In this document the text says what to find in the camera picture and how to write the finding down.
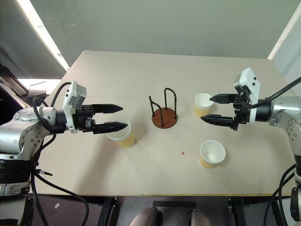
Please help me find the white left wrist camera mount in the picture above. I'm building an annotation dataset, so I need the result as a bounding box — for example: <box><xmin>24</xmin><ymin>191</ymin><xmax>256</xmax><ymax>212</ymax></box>
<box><xmin>63</xmin><ymin>81</ymin><xmax>88</xmax><ymax>134</ymax></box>

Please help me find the black table leg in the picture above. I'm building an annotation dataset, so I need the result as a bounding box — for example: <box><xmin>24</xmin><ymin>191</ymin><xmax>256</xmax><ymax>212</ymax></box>
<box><xmin>227</xmin><ymin>197</ymin><xmax>246</xmax><ymax>226</ymax></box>
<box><xmin>98</xmin><ymin>196</ymin><xmax>118</xmax><ymax>226</ymax></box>

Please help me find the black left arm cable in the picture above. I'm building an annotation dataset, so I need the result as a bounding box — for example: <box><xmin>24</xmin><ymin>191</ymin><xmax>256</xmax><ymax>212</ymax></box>
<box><xmin>29</xmin><ymin>81</ymin><xmax>90</xmax><ymax>226</ymax></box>

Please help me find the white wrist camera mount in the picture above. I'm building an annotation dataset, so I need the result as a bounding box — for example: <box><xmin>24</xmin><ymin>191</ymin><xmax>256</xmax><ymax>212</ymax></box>
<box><xmin>232</xmin><ymin>67</ymin><xmax>261</xmax><ymax>125</ymax></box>
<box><xmin>63</xmin><ymin>81</ymin><xmax>88</xmax><ymax>134</ymax></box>

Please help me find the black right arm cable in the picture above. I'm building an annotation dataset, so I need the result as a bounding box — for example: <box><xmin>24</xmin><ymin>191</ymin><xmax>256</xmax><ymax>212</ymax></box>
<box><xmin>264</xmin><ymin>163</ymin><xmax>301</xmax><ymax>226</ymax></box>
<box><xmin>243</xmin><ymin>77</ymin><xmax>301</xmax><ymax>109</ymax></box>

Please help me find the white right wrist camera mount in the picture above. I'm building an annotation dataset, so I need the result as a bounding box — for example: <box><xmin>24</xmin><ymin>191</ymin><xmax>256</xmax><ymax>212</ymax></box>
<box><xmin>232</xmin><ymin>67</ymin><xmax>261</xmax><ymax>125</ymax></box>

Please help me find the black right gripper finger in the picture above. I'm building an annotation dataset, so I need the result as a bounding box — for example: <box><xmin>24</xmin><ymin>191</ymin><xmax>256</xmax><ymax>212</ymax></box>
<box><xmin>209</xmin><ymin>93</ymin><xmax>236</xmax><ymax>105</ymax></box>
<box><xmin>200</xmin><ymin>114</ymin><xmax>236</xmax><ymax>128</ymax></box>

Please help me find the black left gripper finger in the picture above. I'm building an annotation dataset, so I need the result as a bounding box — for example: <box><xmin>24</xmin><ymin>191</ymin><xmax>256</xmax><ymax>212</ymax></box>
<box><xmin>92</xmin><ymin>103</ymin><xmax>124</xmax><ymax>114</ymax></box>
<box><xmin>93</xmin><ymin>121</ymin><xmax>129</xmax><ymax>135</ymax></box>

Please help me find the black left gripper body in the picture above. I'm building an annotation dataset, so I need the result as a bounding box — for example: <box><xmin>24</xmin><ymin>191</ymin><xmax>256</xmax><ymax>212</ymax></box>
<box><xmin>71</xmin><ymin>105</ymin><xmax>97</xmax><ymax>135</ymax></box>

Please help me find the black panel with tape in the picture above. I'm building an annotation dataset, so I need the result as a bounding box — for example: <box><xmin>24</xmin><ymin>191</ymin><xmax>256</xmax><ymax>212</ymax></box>
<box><xmin>24</xmin><ymin>194</ymin><xmax>104</xmax><ymax>226</ymax></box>

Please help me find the tan paper cup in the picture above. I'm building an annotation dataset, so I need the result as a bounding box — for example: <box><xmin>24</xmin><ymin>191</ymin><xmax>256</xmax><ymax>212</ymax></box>
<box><xmin>105</xmin><ymin>121</ymin><xmax>137</xmax><ymax>148</ymax></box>
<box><xmin>199</xmin><ymin>139</ymin><xmax>227</xmax><ymax>170</ymax></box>
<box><xmin>193</xmin><ymin>93</ymin><xmax>214</xmax><ymax>119</ymax></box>

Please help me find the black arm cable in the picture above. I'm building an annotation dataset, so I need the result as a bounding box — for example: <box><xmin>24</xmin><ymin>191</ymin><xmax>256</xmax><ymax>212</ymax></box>
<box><xmin>264</xmin><ymin>163</ymin><xmax>301</xmax><ymax>226</ymax></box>
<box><xmin>243</xmin><ymin>77</ymin><xmax>301</xmax><ymax>109</ymax></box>
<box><xmin>29</xmin><ymin>81</ymin><xmax>90</xmax><ymax>226</ymax></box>

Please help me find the wooden base wire cup rack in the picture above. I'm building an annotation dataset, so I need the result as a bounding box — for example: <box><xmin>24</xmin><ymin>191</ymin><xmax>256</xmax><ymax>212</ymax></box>
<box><xmin>148</xmin><ymin>87</ymin><xmax>179</xmax><ymax>129</ymax></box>

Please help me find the dark furniture piece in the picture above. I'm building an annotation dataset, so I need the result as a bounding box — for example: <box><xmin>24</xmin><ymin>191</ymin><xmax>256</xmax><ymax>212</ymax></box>
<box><xmin>0</xmin><ymin>63</ymin><xmax>30</xmax><ymax>113</ymax></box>

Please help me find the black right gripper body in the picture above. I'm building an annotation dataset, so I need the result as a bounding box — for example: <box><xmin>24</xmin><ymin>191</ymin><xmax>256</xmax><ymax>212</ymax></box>
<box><xmin>231</xmin><ymin>90</ymin><xmax>252</xmax><ymax>132</ymax></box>

